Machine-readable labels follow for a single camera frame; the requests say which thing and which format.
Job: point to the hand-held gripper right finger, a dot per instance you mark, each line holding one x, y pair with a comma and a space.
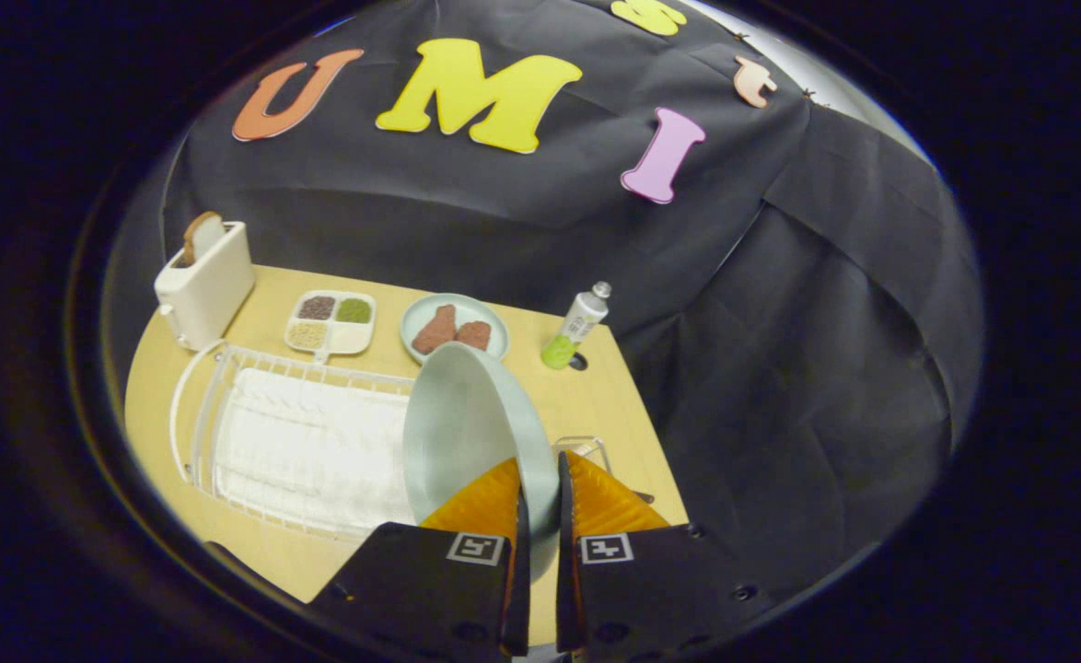
566, 589

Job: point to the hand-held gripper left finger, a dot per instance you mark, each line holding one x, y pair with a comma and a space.
518, 599

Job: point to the pale green plate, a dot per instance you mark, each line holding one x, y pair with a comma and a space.
467, 433

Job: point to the small pale green dish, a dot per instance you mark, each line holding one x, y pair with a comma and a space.
467, 306

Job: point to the black table grommet hole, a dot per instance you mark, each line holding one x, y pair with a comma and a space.
578, 361

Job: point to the white drain tray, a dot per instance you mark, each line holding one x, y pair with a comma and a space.
310, 451

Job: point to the white and green bottle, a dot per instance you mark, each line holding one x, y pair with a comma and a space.
577, 322

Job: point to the brown meat piece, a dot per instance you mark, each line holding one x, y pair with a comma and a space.
473, 334
435, 331

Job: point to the white divided condiment tray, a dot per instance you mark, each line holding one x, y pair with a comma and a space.
354, 339

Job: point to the white toaster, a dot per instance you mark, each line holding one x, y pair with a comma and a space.
209, 285

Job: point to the brown bread slice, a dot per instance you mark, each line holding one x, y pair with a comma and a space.
202, 235

